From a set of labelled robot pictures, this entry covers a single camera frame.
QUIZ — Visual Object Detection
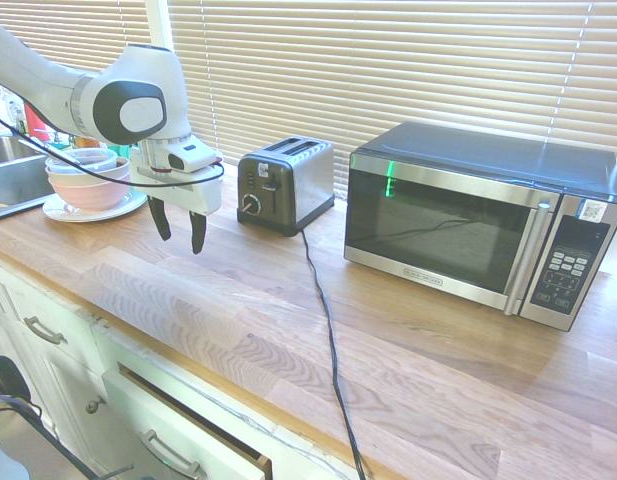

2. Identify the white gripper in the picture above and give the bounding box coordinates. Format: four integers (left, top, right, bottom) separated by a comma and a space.
128, 136, 224, 255

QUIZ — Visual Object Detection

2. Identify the stainless steel two-slot toaster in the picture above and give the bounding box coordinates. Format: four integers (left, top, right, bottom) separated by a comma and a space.
236, 135, 336, 238

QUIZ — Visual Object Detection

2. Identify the white plate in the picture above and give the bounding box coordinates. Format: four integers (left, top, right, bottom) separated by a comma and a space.
41, 187, 149, 223

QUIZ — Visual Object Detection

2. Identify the pink bowl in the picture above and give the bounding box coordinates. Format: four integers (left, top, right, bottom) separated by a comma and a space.
47, 169, 133, 212

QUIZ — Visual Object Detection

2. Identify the clear plastic container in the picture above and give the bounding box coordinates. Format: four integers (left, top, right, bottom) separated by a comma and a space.
67, 146, 120, 173

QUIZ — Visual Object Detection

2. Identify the white bowl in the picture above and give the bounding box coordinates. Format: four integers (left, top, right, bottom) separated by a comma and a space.
43, 154, 131, 187

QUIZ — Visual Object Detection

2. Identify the stainless steel sink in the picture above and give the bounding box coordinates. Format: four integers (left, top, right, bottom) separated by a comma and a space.
0, 134, 59, 223

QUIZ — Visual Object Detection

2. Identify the red bottle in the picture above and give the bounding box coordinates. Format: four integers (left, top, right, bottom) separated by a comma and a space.
22, 102, 54, 147

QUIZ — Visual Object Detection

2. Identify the white cabinet door with knob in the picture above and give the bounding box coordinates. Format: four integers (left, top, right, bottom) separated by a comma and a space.
32, 344, 124, 476

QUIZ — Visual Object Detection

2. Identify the white open drawer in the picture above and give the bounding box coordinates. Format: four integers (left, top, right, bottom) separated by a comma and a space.
101, 362, 274, 480

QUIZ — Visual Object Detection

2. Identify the narrow beige window blind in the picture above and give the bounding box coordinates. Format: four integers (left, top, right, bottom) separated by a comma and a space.
0, 0, 154, 76

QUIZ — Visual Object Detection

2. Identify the stainless steel black microwave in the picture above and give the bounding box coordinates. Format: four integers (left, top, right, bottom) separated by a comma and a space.
342, 120, 617, 333

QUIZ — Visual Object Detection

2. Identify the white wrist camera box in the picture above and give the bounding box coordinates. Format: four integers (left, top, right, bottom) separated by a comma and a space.
162, 143, 223, 174

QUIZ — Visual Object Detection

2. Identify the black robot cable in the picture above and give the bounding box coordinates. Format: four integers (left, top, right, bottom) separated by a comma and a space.
0, 109, 226, 189

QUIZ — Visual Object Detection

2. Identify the white drawer with metal handle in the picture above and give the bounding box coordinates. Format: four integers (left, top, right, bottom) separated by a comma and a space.
0, 259, 109, 381

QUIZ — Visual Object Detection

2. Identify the black toaster power cord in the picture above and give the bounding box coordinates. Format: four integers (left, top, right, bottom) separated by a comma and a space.
299, 228, 370, 480

